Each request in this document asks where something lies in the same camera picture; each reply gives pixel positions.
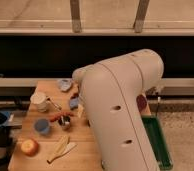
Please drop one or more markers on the purple bowl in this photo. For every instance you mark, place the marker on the purple bowl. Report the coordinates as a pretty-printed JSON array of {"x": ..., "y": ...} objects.
[{"x": 141, "y": 102}]

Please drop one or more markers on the red yellow apple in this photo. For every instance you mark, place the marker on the red yellow apple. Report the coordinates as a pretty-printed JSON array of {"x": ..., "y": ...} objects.
[{"x": 29, "y": 147}]

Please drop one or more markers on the yellow banana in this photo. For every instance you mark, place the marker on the yellow banana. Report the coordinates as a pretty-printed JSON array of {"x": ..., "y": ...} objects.
[{"x": 61, "y": 145}]

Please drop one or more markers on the white mug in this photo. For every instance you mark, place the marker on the white mug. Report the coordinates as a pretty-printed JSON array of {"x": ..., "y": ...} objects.
[{"x": 39, "y": 99}]

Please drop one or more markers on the blue plastic cup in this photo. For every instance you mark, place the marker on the blue plastic cup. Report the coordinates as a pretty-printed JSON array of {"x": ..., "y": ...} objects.
[{"x": 42, "y": 126}]

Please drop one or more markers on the blue sponge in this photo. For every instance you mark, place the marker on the blue sponge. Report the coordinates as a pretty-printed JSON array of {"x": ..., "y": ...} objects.
[{"x": 73, "y": 103}]

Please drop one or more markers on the metal spoon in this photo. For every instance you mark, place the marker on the metal spoon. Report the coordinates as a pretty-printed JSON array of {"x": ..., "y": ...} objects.
[{"x": 54, "y": 104}]

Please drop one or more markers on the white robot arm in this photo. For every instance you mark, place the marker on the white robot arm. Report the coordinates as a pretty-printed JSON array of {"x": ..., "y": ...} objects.
[{"x": 108, "y": 90}]

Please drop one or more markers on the green plastic tray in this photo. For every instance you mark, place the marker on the green plastic tray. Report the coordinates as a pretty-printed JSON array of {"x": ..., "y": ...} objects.
[{"x": 158, "y": 142}]

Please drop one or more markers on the small metal cup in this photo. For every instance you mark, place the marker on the small metal cup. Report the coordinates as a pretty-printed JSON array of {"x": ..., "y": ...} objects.
[{"x": 64, "y": 122}]

